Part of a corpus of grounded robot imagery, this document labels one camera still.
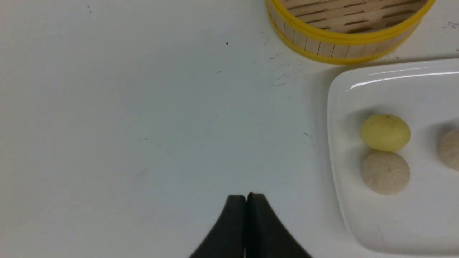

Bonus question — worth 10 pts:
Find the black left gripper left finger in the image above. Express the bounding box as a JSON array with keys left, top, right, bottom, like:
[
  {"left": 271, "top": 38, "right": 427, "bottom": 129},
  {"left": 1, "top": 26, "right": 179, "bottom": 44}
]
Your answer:
[{"left": 191, "top": 195, "right": 246, "bottom": 258}]

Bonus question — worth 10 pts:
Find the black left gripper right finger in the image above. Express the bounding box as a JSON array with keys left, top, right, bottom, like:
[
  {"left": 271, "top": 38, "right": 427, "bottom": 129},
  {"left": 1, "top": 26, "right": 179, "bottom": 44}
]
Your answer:
[{"left": 246, "top": 192, "right": 311, "bottom": 258}]

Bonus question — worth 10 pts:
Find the white steamed bun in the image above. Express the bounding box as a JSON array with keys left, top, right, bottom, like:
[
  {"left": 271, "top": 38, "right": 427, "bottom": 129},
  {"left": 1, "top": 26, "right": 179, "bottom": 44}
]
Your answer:
[
  {"left": 361, "top": 151, "right": 411, "bottom": 195},
  {"left": 438, "top": 130, "right": 459, "bottom": 171}
]

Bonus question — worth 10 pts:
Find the yellow steamed bun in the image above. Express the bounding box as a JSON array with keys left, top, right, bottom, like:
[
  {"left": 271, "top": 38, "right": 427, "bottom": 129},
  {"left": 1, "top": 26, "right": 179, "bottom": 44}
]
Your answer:
[{"left": 360, "top": 114, "right": 411, "bottom": 152}]

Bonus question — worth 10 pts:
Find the white square plate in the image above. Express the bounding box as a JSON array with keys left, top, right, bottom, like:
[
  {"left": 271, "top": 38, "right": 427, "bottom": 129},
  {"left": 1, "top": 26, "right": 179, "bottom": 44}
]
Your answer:
[{"left": 327, "top": 58, "right": 459, "bottom": 257}]

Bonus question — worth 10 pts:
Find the yellow bamboo steamer basket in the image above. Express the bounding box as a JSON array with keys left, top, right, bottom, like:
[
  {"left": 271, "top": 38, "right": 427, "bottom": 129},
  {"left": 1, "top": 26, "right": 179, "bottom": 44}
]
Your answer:
[{"left": 265, "top": 0, "right": 435, "bottom": 65}]

